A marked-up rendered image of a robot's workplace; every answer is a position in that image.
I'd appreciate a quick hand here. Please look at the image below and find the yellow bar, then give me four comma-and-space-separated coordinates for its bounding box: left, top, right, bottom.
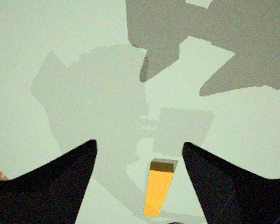
142, 161, 174, 218

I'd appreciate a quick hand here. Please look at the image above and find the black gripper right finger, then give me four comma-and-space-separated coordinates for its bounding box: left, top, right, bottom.
182, 142, 280, 224

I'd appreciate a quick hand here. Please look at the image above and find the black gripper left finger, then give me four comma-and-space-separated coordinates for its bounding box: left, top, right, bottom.
0, 139, 97, 224

